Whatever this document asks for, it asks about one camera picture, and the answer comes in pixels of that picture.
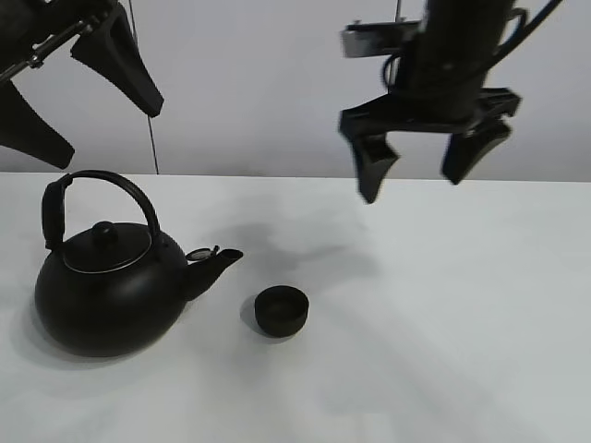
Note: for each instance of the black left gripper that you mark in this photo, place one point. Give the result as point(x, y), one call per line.
point(32, 30)

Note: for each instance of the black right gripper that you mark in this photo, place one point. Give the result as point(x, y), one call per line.
point(438, 87)

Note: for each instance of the black cast iron teapot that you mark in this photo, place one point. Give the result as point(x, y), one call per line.
point(116, 287)

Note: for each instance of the small black teacup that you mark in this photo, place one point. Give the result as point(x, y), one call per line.
point(281, 311)

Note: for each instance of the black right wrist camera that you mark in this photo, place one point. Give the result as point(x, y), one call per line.
point(362, 40)

